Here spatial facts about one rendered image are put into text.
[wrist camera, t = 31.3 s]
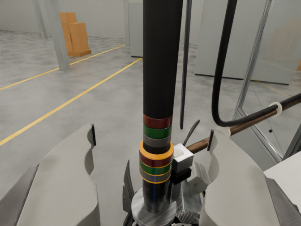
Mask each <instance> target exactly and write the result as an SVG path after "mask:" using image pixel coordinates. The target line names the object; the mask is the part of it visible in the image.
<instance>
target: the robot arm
mask: <svg viewBox="0 0 301 226"><path fill-rule="evenodd" d="M94 146H96V139H95V127H94V124H91V123H87V124H85V125H83V126H82V127H81V128H79V129H78V130H77V131H75V132H74V133H72V134H71V135H70V136H69V137H67V138H66V139H64V140H63V141H62V142H60V143H59V144H58V145H56V146H55V147H54V148H53V149H52V150H51V151H50V152H49V153H48V154H47V155H46V156H45V157H44V158H43V159H42V160H41V161H40V162H39V163H38V164H37V166H35V167H30V168H29V169H28V170H27V171H26V172H25V173H24V174H23V175H22V176H21V177H20V178H19V180H18V181H17V182H16V183H15V184H14V185H13V186H12V188H11V189H10V190H9V191H8V192H7V193H6V194H5V196H4V197H3V198H2V199H1V200H0V226H101V222H100V211H99V200H98V193H97V186H96V181H95V180H94V179H93V178H92V177H91V176H90V174H91V172H92V171H93V169H94V161H93V153H92V149H93V148H94ZM207 151H209V153H210V155H211V162H210V166H209V170H208V175H209V177H210V179H211V181H212V183H211V184H210V185H209V186H208V187H207V189H206V193H205V197H204V201H203V204H202V209H201V212H200V219H199V225H198V226H301V213H300V212H299V211H298V210H297V208H296V207H295V206H294V204H293V203H292V202H291V200H290V199H289V198H288V197H287V195H286V194H285V193H284V191H283V190H282V189H281V188H280V186H279V185H278V184H277V182H276V181H275V180H274V179H271V178H267V177H266V175H265V174H264V173H263V171H262V170H261V169H260V168H259V166H258V165H257V164H256V163H255V162H254V161H253V159H252V158H251V157H250V156H249V155H248V154H247V153H246V152H244V151H243V150H242V149H241V148H240V147H239V146H237V145H236V144H235V143H234V142H233V141H232V140H231V139H229V138H228V137H227V136H226V135H225V134H224V133H223V132H221V131H219V130H217V129H214V130H212V129H211V131H210V136H209V141H208V147H207Z"/></svg>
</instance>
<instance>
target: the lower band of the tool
mask: <svg viewBox="0 0 301 226"><path fill-rule="evenodd" d="M142 144H143V141H142V142H141V143H140V145H139V150H140V152H141V154H142V155H143V156H145V157H147V158H149V159H153V160H162V159H165V158H168V157H169V156H171V155H172V153H173V151H174V146H173V144H172V142H170V145H171V147H170V149H169V151H167V152H166V153H164V154H159V155H155V154H151V153H148V152H147V151H145V150H144V148H143V145H142ZM143 164H144V163H143ZM145 165H146V164H145ZM168 165H169V164H168ZM147 166H148V165H147ZM149 167H151V166H149ZM163 167H165V166H163ZM152 168H159V167H152ZM160 168H162V167H160ZM144 172H145V171H144ZM168 172H169V171H168ZM145 173H146V172H145ZM166 173H167V172H166ZM166 173H164V174H166ZM147 174H148V173H147ZM164 174H161V175H164ZM149 175H152V174H149ZM154 176H160V175H154ZM142 178H143V177H142ZM169 178H170V177H169ZM169 178H168V179H169ZM143 179H144V178H143ZM168 179H166V180H168ZM144 180H146V179H144ZM166 180H165V181H166ZM146 181H147V180H146ZM165 181H162V182H158V183H163V182H165ZM148 182H150V181H148ZM150 183H155V182H150Z"/></svg>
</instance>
